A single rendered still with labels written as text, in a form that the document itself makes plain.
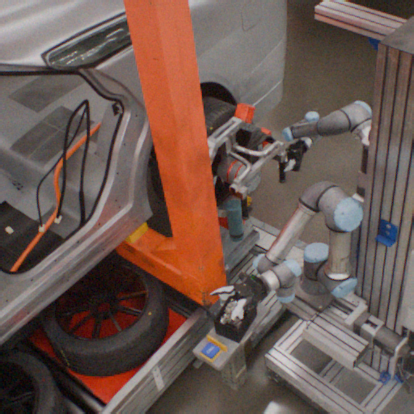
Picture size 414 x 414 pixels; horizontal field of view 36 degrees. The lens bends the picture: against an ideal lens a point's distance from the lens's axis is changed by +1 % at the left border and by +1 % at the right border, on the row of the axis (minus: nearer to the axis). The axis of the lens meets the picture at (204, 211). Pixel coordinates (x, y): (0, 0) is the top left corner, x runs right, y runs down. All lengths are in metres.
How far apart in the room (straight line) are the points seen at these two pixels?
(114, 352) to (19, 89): 1.77
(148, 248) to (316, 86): 2.70
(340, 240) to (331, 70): 3.40
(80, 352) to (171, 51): 1.65
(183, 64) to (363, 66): 3.61
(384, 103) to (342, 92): 3.23
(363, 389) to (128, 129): 1.72
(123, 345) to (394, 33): 1.94
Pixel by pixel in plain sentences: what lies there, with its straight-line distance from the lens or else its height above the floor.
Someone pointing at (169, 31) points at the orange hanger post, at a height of 2.06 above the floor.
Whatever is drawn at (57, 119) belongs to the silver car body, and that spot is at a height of 1.04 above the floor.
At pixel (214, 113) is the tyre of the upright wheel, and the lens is 3.36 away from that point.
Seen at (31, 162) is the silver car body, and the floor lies 0.99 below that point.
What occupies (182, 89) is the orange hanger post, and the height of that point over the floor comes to 1.82.
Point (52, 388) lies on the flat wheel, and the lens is 3.24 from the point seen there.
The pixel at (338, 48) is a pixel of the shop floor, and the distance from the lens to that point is 6.10.
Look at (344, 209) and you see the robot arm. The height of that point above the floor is 1.46.
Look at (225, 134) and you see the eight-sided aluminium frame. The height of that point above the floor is 1.12.
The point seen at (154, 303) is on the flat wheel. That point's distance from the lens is 3.37.
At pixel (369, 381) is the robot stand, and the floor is 0.22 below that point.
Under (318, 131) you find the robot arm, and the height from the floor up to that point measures 1.14.
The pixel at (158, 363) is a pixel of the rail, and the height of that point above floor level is 0.38.
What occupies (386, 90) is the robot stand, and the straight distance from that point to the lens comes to 2.27.
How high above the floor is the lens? 3.15
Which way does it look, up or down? 44 degrees down
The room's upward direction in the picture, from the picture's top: 9 degrees counter-clockwise
